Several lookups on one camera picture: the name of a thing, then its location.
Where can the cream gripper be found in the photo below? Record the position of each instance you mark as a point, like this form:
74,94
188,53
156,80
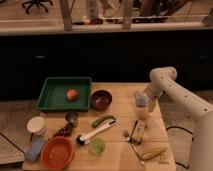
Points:
151,104

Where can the blue-grey towel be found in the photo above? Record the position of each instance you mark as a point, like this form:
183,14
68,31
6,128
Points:
141,99

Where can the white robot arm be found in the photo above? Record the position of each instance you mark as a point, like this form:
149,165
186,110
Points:
201,153

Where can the orange bowl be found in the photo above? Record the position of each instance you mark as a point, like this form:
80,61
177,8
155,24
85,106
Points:
57,153

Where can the metal fork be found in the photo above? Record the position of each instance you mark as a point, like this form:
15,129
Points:
128,139

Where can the green cucumber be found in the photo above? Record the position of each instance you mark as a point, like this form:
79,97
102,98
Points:
101,119

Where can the small green cup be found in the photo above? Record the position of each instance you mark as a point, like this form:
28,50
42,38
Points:
97,146

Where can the orange-red fruit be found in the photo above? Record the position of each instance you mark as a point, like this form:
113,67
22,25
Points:
72,94

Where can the metal measuring cup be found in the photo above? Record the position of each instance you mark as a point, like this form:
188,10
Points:
72,118

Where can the dark grape bunch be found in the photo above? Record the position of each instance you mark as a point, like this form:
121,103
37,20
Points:
65,131

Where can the green plastic tray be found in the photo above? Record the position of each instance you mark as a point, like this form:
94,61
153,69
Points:
53,96

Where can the white cup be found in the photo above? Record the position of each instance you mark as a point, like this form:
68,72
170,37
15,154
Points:
37,125

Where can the blue sponge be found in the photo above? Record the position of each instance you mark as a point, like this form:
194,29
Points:
34,149

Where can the black office chair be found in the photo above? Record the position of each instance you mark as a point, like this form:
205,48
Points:
38,3

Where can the white-handled black brush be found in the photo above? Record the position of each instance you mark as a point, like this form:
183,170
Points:
85,138

